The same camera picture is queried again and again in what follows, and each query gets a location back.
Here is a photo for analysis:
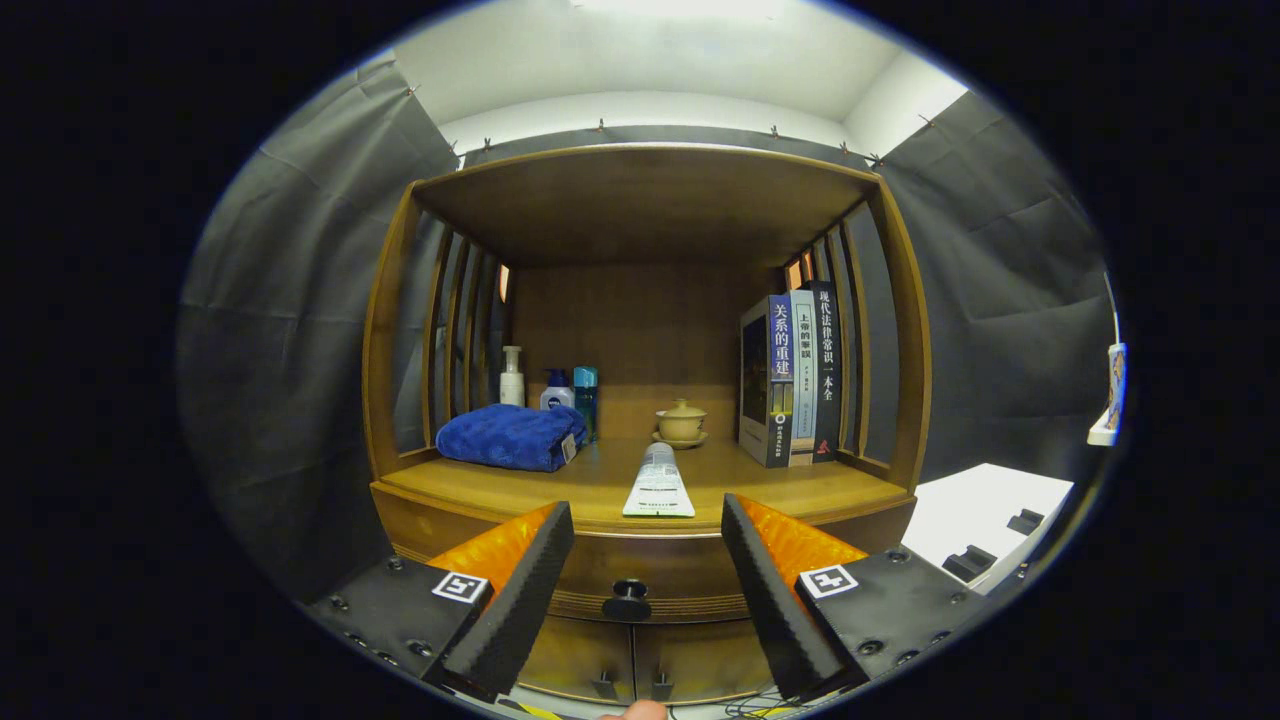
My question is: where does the row of small clips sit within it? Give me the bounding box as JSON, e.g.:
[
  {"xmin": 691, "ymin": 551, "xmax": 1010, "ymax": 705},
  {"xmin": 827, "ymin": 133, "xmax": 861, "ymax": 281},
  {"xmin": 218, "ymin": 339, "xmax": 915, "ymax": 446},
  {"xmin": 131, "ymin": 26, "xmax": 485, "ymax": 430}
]
[{"xmin": 400, "ymin": 80, "xmax": 941, "ymax": 166}]

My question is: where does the wooden cabinet door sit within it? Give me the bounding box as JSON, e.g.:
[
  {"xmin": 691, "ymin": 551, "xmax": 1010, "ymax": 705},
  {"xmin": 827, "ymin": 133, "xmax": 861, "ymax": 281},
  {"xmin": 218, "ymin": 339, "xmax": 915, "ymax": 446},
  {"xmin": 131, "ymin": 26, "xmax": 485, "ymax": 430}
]
[
  {"xmin": 632, "ymin": 620, "xmax": 776, "ymax": 706},
  {"xmin": 520, "ymin": 615, "xmax": 636, "ymax": 704}
]

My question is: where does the dark blue book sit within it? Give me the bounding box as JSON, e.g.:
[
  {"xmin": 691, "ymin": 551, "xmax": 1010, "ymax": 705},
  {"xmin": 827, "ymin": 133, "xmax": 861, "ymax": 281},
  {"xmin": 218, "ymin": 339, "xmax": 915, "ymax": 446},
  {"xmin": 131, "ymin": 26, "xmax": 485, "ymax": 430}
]
[{"xmin": 738, "ymin": 295, "xmax": 796, "ymax": 469}]

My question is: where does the black drawer knob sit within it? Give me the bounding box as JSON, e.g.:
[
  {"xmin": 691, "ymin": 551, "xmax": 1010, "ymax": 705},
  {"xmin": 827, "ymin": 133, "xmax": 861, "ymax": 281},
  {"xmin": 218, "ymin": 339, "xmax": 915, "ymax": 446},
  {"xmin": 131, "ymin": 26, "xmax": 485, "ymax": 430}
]
[{"xmin": 602, "ymin": 578, "xmax": 653, "ymax": 621}]

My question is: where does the beige lidded teacup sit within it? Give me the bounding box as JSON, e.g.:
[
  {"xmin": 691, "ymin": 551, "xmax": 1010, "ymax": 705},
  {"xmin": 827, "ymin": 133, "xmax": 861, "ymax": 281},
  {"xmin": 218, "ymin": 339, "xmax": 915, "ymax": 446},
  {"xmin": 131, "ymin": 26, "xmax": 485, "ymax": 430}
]
[{"xmin": 657, "ymin": 399, "xmax": 707, "ymax": 442}]

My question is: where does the black backdrop cloth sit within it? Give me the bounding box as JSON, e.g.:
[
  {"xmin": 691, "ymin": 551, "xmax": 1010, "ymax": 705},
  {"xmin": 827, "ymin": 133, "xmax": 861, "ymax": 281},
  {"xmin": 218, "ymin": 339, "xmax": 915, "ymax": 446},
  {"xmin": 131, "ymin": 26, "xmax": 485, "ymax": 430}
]
[{"xmin": 178, "ymin": 50, "xmax": 1119, "ymax": 601}]

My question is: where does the white side table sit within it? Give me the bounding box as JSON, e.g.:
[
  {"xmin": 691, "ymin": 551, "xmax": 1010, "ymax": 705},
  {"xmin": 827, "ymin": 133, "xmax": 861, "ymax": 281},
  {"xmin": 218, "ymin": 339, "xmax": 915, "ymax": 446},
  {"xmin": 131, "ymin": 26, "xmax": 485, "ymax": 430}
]
[{"xmin": 900, "ymin": 462, "xmax": 1076, "ymax": 596}]

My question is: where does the black book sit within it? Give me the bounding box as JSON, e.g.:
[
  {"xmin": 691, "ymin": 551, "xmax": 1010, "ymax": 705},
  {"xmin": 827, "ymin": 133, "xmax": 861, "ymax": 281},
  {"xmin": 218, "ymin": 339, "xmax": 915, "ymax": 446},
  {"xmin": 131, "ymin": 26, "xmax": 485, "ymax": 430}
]
[{"xmin": 810, "ymin": 281, "xmax": 843, "ymax": 463}]

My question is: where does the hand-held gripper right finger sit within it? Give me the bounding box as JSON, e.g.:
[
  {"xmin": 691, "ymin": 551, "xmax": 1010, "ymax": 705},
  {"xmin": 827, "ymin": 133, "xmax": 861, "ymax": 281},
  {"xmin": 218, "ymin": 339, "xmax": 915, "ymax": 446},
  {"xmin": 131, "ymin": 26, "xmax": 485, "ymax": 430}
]
[{"xmin": 722, "ymin": 492, "xmax": 991, "ymax": 701}]

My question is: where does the wooden countertop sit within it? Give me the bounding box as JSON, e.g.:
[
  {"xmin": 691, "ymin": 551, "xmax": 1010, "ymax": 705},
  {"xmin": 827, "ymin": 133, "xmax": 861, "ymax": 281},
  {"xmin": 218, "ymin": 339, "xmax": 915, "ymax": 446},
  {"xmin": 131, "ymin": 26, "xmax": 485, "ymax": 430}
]
[{"xmin": 378, "ymin": 438, "xmax": 913, "ymax": 536}]

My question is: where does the teal bottle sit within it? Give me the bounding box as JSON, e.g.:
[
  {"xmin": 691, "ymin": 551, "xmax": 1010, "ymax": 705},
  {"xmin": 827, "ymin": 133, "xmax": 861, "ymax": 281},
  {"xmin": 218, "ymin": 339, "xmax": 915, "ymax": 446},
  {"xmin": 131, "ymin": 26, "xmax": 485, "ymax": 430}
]
[{"xmin": 574, "ymin": 366, "xmax": 600, "ymax": 443}]

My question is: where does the white squeeze tube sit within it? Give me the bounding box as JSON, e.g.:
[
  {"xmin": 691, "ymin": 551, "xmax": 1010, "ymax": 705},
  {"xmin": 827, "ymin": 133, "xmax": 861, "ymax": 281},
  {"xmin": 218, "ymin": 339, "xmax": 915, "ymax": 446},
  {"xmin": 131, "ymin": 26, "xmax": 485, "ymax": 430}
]
[{"xmin": 622, "ymin": 442, "xmax": 696, "ymax": 518}]

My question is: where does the wooden cabinet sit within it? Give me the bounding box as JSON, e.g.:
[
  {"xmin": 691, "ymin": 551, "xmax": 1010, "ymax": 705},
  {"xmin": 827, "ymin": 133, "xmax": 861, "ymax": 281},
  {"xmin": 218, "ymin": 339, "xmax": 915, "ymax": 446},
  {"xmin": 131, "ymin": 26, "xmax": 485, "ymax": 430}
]
[{"xmin": 362, "ymin": 143, "xmax": 933, "ymax": 706}]

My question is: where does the black cable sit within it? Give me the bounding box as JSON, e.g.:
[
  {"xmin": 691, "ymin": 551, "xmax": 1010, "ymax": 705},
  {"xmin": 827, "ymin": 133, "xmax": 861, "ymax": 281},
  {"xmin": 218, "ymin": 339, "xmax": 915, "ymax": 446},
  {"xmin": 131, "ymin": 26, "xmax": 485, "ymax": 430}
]
[{"xmin": 720, "ymin": 690, "xmax": 811, "ymax": 719}]

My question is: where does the printed carton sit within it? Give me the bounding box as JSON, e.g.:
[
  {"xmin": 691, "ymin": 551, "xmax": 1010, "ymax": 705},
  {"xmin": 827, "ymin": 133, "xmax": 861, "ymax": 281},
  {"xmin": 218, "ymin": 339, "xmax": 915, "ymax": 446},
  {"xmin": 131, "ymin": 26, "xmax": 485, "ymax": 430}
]
[{"xmin": 1105, "ymin": 343, "xmax": 1128, "ymax": 431}]

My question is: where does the light grey book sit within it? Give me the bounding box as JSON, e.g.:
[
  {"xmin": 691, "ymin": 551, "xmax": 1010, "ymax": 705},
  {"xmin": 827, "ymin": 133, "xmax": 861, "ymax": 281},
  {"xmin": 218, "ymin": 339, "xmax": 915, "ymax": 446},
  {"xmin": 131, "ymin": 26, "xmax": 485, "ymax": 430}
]
[{"xmin": 789, "ymin": 290, "xmax": 819, "ymax": 467}]

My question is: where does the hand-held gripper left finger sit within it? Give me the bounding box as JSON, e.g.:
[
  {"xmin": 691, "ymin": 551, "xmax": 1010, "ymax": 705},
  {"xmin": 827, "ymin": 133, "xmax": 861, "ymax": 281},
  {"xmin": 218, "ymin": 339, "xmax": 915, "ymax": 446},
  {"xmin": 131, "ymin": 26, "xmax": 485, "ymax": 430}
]
[{"xmin": 300, "ymin": 500, "xmax": 576, "ymax": 703}]

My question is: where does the blue folded towel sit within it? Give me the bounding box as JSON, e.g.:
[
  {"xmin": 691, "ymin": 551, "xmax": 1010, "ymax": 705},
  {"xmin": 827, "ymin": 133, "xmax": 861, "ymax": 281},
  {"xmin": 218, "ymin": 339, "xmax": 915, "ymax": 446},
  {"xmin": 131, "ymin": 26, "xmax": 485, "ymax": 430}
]
[{"xmin": 436, "ymin": 403, "xmax": 589, "ymax": 473}]

